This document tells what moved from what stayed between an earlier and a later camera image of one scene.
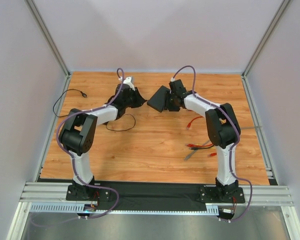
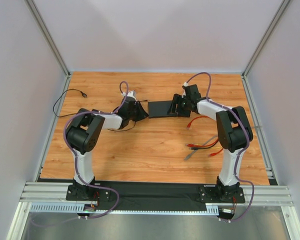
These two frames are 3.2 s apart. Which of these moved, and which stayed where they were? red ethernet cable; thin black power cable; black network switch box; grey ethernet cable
Moved: black network switch box
Stayed: grey ethernet cable; red ethernet cable; thin black power cable
